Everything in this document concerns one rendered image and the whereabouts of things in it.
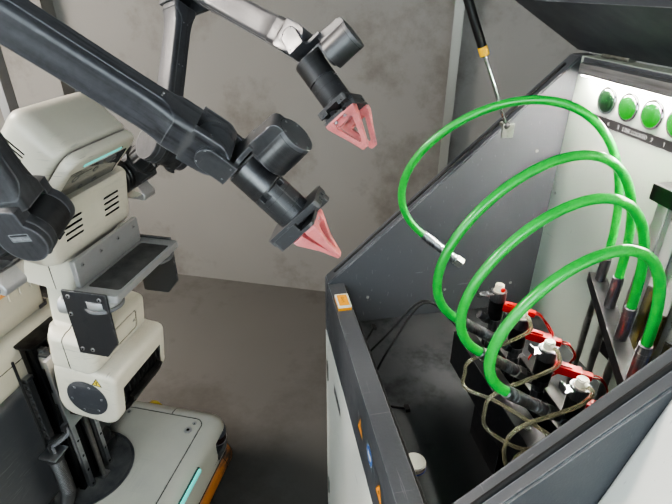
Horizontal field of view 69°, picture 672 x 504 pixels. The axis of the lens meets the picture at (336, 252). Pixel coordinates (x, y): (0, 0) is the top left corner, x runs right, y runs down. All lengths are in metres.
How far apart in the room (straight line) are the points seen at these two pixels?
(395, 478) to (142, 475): 1.07
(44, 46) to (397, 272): 0.84
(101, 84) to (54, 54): 0.06
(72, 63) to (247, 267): 2.34
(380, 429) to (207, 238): 2.27
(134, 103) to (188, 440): 1.27
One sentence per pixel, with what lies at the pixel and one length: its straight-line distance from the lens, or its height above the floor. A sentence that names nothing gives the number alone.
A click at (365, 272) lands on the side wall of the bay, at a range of 1.18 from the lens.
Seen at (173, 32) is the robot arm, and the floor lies 1.48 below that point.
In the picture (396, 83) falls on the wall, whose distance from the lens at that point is 2.39.
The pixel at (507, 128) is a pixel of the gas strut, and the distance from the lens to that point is 1.15.
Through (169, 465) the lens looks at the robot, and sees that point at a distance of 1.72.
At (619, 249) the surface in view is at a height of 1.31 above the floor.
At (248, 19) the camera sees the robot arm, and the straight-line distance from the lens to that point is 1.14.
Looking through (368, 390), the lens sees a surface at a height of 0.95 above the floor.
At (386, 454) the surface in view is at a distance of 0.81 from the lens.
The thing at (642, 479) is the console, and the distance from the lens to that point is 0.70.
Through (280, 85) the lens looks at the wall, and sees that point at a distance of 2.51.
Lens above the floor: 1.58
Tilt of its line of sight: 29 degrees down
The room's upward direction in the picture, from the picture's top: straight up
